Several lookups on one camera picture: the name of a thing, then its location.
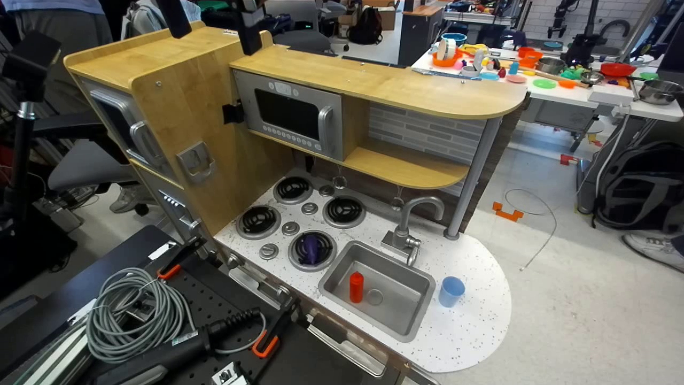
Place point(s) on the wooden toy kitchen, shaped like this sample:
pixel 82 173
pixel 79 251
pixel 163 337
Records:
pixel 331 80

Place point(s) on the blue bowl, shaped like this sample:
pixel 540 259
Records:
pixel 454 38

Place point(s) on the office chair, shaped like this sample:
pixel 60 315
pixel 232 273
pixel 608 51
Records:
pixel 88 166

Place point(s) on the stove knob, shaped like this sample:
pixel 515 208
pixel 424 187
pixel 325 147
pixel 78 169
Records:
pixel 269 251
pixel 290 228
pixel 309 208
pixel 326 190

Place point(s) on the green plate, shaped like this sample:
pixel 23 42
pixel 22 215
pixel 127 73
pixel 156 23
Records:
pixel 544 83

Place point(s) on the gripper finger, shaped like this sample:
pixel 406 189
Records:
pixel 176 18
pixel 250 27

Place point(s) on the orange bracket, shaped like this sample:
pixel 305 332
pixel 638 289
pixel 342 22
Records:
pixel 506 214

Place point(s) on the black clamp orange grip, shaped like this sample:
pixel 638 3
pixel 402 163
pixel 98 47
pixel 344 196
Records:
pixel 272 331
pixel 179 259

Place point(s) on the microwave door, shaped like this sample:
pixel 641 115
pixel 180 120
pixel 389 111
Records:
pixel 286 112

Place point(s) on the orange plastic bottle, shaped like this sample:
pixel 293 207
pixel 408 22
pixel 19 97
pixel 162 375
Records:
pixel 356 287

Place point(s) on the person's shoe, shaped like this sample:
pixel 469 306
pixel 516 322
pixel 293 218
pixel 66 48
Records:
pixel 654 248

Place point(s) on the white table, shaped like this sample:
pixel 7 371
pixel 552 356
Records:
pixel 566 93

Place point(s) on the silver fridge door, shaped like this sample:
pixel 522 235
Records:
pixel 115 120

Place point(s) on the grey tap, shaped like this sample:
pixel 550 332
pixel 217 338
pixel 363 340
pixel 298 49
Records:
pixel 402 230

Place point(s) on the blue plastic cup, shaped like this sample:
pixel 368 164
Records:
pixel 451 293

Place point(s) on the steel sink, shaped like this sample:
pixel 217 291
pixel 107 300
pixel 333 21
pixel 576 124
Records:
pixel 401 299

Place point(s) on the pink plate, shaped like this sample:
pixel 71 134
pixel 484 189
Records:
pixel 516 78

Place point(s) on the small steel pot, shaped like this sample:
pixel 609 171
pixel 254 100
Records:
pixel 550 65

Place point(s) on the red bowl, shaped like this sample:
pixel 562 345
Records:
pixel 617 69

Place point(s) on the black grey backpack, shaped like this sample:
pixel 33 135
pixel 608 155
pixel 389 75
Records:
pixel 641 187

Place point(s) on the black machine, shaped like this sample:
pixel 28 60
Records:
pixel 585 45

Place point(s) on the purple toy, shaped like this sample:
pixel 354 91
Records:
pixel 311 248

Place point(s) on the stove burner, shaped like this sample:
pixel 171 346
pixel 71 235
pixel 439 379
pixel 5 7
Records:
pixel 344 212
pixel 293 189
pixel 296 259
pixel 258 221

